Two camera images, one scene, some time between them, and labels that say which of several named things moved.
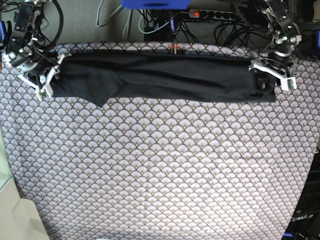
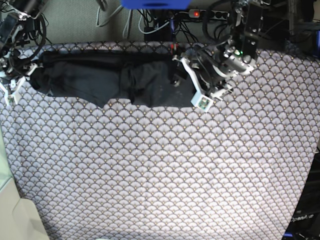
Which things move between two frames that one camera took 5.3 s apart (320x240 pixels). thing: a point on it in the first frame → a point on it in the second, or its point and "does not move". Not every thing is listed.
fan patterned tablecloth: [147, 168] does not move
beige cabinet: [18, 221] does not move
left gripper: [45, 60] → [18, 70]
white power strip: [230, 16] does not move
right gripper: [281, 61] → [210, 79]
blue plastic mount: [156, 4] does not move
